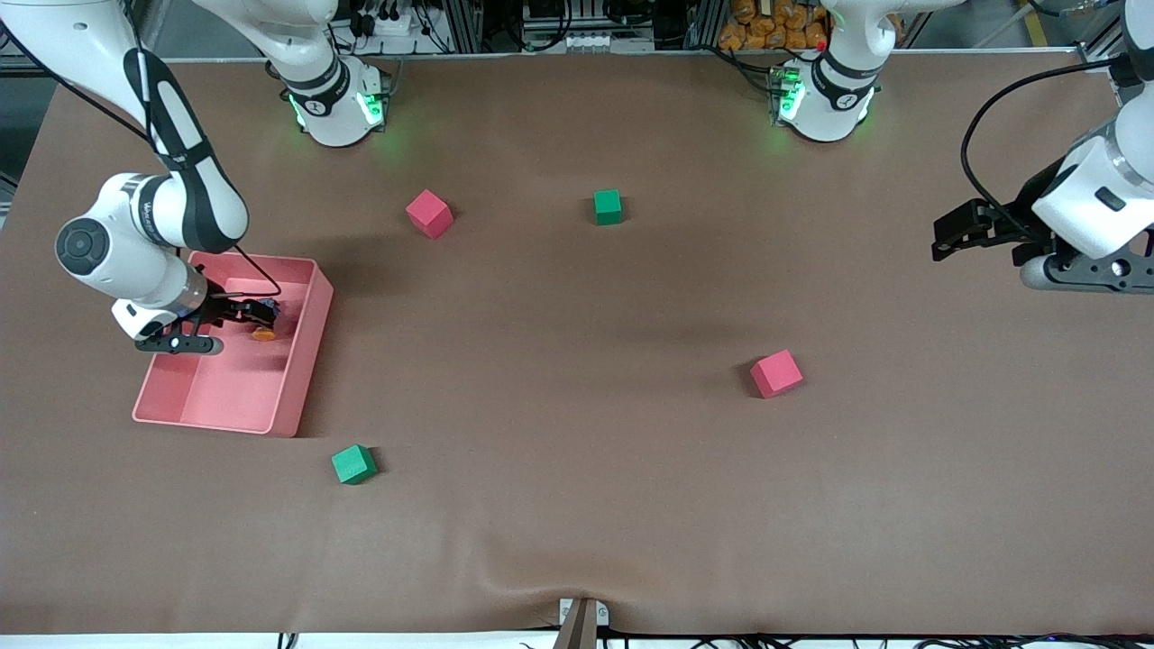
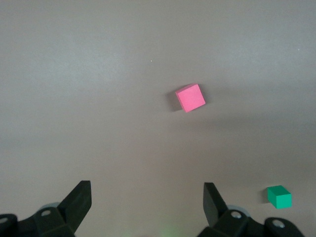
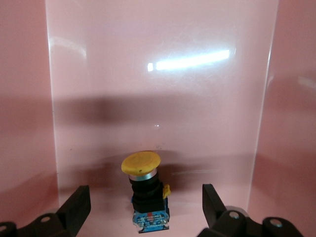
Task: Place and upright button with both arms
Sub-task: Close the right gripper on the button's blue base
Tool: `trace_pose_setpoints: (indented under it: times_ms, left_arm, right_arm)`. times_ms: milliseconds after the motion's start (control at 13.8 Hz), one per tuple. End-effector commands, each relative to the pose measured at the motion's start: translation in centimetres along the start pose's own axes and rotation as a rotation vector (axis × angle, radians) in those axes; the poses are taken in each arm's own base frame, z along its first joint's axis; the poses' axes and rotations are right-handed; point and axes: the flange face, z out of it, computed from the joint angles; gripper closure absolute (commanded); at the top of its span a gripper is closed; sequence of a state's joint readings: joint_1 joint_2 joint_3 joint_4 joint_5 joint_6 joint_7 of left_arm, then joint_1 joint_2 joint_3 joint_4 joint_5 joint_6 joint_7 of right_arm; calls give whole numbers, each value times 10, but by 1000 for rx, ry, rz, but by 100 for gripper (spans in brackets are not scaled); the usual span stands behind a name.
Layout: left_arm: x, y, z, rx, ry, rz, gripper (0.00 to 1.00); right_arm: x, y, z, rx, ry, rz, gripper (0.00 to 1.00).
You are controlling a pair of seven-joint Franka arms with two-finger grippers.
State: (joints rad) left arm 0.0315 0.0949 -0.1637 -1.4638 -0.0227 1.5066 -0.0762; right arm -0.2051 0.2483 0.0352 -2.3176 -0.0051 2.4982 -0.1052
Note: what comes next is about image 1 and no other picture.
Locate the green foam cube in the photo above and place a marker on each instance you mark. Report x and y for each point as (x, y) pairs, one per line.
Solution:
(608, 207)
(353, 464)

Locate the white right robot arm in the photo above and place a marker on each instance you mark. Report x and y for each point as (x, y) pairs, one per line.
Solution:
(117, 252)

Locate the brown table mat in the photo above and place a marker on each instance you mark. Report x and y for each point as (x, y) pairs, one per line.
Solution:
(577, 505)

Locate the pink plastic bin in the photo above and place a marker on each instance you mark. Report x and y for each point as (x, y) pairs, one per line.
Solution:
(234, 388)

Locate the pink foam cube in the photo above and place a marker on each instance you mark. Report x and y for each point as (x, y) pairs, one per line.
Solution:
(775, 374)
(428, 214)

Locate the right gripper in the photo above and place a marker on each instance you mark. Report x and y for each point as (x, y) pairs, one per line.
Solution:
(223, 311)

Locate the aluminium frame post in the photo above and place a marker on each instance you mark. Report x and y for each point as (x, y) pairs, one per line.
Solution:
(703, 22)
(464, 22)

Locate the metal edge clamp bracket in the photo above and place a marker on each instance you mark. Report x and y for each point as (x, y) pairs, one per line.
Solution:
(581, 626)

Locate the white terminal strip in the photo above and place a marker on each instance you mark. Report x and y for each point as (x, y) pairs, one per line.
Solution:
(586, 42)

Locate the white power strip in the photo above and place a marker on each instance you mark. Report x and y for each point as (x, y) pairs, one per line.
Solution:
(392, 22)

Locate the orange packaged items pile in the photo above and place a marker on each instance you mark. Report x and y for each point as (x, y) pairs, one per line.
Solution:
(775, 27)

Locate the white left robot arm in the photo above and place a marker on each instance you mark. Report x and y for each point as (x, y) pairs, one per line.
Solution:
(829, 117)

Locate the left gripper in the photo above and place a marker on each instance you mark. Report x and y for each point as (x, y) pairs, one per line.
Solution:
(1021, 219)

